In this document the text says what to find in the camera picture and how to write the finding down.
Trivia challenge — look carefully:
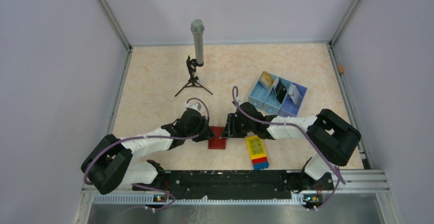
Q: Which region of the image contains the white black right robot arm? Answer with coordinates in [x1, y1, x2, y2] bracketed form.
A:
[222, 102, 361, 189]

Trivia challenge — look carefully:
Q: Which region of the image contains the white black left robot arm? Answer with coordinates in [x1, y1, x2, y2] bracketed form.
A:
[81, 108, 214, 194]

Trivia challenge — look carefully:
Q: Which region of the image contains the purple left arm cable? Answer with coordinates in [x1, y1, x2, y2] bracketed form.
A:
[83, 97, 211, 211]

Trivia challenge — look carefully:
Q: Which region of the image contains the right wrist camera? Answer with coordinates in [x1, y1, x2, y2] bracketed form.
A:
[232, 99, 246, 106]

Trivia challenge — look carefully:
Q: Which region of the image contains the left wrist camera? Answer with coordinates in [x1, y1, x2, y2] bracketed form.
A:
[185, 102, 202, 112]

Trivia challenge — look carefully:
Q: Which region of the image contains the black tripod stand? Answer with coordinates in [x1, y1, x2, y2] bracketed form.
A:
[175, 55, 213, 97]

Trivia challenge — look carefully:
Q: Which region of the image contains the grey microphone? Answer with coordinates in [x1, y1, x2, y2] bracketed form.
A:
[190, 19, 205, 66]

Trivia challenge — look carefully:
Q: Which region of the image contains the yellow red blue toy block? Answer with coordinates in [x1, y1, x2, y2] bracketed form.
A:
[246, 136, 269, 171]

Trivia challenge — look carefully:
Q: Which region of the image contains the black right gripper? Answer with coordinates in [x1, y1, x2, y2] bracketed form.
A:
[221, 113, 255, 138]

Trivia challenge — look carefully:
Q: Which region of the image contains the red leather card holder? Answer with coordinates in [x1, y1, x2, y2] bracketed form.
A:
[208, 126, 227, 150]

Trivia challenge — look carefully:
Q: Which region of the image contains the small tan object on rail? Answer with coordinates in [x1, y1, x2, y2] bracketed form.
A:
[337, 64, 345, 75]

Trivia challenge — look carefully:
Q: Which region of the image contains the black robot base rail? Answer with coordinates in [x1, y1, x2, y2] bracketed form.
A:
[150, 170, 334, 200]

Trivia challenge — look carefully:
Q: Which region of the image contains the blue three-slot card box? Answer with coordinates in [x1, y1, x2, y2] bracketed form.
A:
[248, 71, 308, 117]

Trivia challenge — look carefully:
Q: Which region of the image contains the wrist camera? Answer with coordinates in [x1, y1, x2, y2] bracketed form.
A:
[232, 99, 246, 106]
[185, 102, 202, 112]

